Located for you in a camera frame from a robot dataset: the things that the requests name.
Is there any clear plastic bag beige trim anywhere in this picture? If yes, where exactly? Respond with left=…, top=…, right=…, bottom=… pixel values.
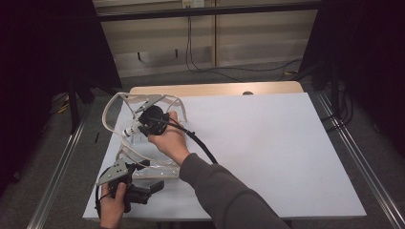
left=101, top=92, right=189, bottom=180

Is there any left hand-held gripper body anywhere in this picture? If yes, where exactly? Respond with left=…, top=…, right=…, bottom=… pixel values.
left=96, top=158, right=153, bottom=214

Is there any black metal stand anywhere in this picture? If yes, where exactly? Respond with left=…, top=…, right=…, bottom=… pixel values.
left=67, top=75, right=96, bottom=134

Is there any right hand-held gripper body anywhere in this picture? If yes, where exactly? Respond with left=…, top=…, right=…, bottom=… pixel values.
left=135, top=94, right=170, bottom=137

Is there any hand-held gripper cable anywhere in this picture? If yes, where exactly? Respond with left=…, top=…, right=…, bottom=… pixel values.
left=149, top=117, right=220, bottom=165
left=94, top=166, right=111, bottom=220

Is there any black curtain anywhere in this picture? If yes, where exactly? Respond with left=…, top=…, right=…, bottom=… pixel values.
left=299, top=0, right=405, bottom=157
left=0, top=0, right=122, bottom=195

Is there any left hand-held gripper cable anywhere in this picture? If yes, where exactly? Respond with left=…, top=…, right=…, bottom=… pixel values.
left=94, top=166, right=111, bottom=220

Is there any person's right hand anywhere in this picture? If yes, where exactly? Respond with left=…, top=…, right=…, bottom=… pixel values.
left=147, top=111, right=191, bottom=167

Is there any metal floor rail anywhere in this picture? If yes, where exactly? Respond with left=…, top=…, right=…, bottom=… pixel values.
left=27, top=117, right=88, bottom=229
left=318, top=94, right=405, bottom=229

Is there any long black floor cable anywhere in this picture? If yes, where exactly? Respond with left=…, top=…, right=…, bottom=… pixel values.
left=185, top=15, right=304, bottom=82

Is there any wall socket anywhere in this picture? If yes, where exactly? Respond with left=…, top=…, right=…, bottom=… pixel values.
left=181, top=0, right=205, bottom=9

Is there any person's left hand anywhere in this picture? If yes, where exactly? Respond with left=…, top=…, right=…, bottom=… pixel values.
left=99, top=181, right=128, bottom=229

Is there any black horizontal bar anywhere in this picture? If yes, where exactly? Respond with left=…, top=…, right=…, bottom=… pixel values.
left=96, top=1, right=321, bottom=23

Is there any white table sheet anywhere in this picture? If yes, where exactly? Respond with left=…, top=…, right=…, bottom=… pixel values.
left=82, top=92, right=367, bottom=221

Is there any bundle of black cables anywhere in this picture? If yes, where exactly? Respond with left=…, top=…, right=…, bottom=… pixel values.
left=319, top=81, right=355, bottom=132

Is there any right hand-held gripper cable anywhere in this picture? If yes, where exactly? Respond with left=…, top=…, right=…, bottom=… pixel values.
left=149, top=117, right=220, bottom=165

